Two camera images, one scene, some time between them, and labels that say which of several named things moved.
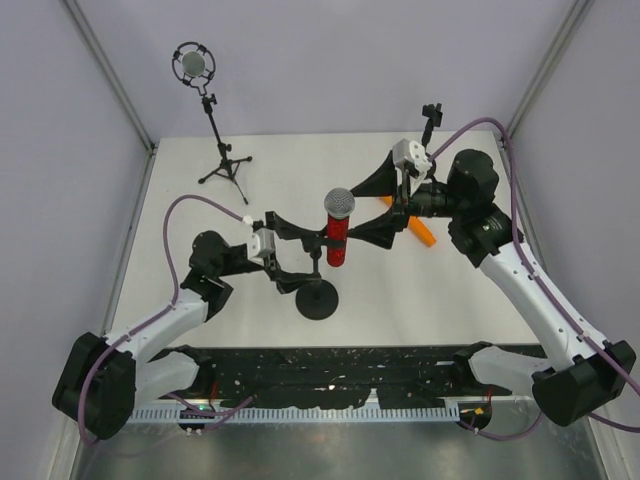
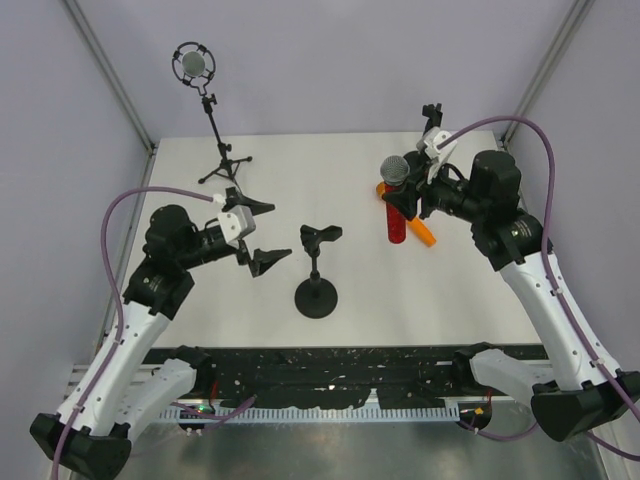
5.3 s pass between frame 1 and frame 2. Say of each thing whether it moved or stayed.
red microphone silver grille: moved
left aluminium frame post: stayed
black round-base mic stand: stayed
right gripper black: moved
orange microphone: stayed
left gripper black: moved
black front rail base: stayed
